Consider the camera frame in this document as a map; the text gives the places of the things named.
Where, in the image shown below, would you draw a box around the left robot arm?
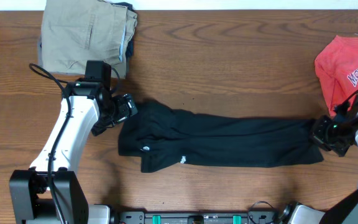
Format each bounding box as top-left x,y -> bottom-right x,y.
9,82 -> 137,224

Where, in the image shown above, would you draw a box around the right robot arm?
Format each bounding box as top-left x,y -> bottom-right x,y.
282,91 -> 358,224

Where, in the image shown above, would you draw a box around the black athletic pants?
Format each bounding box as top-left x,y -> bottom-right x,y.
118,101 -> 324,173

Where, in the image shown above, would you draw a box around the red printed t-shirt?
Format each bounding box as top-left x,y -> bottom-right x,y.
314,35 -> 358,117

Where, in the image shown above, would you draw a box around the grey folded garment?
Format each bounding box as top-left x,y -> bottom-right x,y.
37,36 -> 44,67

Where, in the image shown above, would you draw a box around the folded dark navy garment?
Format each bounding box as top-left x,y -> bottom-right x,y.
114,2 -> 136,78

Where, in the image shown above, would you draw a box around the folded khaki pants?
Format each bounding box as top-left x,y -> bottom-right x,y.
41,0 -> 127,75

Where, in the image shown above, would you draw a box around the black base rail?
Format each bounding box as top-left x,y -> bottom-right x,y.
110,201 -> 293,224

